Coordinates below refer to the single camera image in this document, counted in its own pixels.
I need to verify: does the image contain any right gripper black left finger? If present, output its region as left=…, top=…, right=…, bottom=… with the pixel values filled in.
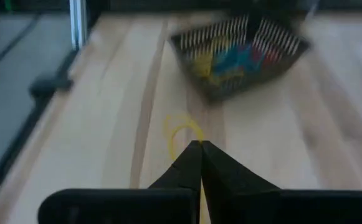
left=37, top=140, right=203, bottom=224

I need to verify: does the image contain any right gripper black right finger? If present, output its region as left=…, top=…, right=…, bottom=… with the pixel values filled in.
left=202, top=141, right=362, bottom=224

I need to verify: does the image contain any long yellow rubber band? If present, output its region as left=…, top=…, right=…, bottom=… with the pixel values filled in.
left=163, top=114, right=206, bottom=162

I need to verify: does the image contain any teal rubber band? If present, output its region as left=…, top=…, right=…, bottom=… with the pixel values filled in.
left=213, top=46, right=253, bottom=75

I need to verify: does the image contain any red rubber band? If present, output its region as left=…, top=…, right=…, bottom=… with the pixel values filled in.
left=252, top=43, right=281, bottom=65

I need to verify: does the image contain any black mesh basket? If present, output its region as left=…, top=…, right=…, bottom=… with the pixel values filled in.
left=168, top=11, right=312, bottom=103

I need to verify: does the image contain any shiny metal post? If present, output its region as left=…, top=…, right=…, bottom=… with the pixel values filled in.
left=69, top=0, right=87, bottom=50

